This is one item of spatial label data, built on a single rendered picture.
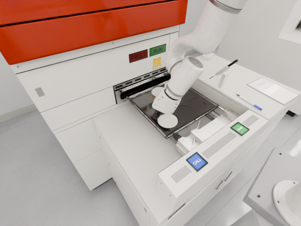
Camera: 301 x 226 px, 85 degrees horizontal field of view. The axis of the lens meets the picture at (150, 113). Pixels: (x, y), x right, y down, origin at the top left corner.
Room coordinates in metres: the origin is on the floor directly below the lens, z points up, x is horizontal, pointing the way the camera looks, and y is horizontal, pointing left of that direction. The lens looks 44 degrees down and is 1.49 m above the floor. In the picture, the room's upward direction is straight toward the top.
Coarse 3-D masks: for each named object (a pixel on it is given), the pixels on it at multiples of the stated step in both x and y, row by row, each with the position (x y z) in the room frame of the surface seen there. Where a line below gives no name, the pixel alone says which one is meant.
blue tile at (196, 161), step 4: (192, 156) 0.32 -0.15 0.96; (196, 156) 0.32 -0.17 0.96; (188, 160) 0.31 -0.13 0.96; (192, 160) 0.31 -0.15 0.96; (196, 160) 0.31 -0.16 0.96; (200, 160) 0.31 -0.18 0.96; (192, 164) 0.29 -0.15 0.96; (196, 164) 0.29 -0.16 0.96; (200, 164) 0.29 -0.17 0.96; (204, 164) 0.29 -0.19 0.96; (196, 168) 0.27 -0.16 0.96
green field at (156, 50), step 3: (162, 45) 0.94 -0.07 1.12; (165, 45) 0.95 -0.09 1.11; (153, 48) 0.90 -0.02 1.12; (156, 48) 0.92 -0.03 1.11; (159, 48) 0.93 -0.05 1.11; (162, 48) 0.94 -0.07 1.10; (165, 48) 0.95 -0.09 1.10; (150, 51) 0.89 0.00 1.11; (153, 51) 0.90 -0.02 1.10; (156, 51) 0.92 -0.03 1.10; (159, 51) 0.93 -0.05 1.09; (162, 51) 0.94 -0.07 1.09; (150, 54) 0.89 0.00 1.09; (153, 54) 0.90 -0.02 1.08
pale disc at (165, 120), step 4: (160, 116) 0.59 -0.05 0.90; (164, 116) 0.59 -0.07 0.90; (168, 116) 0.59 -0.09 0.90; (172, 116) 0.59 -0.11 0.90; (160, 120) 0.56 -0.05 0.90; (164, 120) 0.56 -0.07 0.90; (168, 120) 0.56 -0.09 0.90; (172, 120) 0.56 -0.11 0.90; (176, 120) 0.56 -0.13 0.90; (160, 124) 0.53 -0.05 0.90; (164, 124) 0.53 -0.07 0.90; (168, 124) 0.54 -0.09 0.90; (172, 124) 0.54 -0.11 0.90; (176, 124) 0.54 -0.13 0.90
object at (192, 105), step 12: (132, 96) 0.75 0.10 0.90; (144, 96) 0.75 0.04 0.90; (192, 96) 0.75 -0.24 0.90; (144, 108) 0.65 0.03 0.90; (180, 108) 0.65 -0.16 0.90; (192, 108) 0.65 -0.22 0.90; (204, 108) 0.65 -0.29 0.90; (156, 120) 0.56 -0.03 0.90; (180, 120) 0.56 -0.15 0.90; (168, 132) 0.49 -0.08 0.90
